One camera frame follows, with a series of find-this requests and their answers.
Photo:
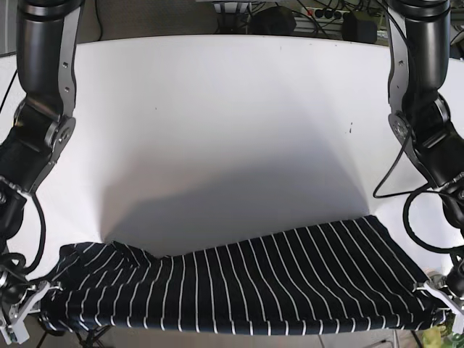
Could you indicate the black tripod stand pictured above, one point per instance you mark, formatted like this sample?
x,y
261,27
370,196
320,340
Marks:
x,y
93,338

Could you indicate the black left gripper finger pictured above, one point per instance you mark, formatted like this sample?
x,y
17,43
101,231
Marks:
x,y
440,292

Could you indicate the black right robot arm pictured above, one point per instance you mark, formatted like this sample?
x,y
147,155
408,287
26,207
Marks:
x,y
43,124

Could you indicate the potted green plant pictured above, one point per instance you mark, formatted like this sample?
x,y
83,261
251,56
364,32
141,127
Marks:
x,y
441,334

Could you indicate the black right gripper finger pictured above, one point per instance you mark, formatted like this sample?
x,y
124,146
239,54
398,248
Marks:
x,y
13,328

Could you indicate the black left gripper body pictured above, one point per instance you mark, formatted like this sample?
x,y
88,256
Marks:
x,y
452,283

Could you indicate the navy white striped T-shirt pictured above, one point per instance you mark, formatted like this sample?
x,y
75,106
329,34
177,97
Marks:
x,y
332,278

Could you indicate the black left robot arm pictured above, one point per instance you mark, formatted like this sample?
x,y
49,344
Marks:
x,y
420,118

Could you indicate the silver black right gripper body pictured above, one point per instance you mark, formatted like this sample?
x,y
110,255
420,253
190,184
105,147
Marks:
x,y
14,282

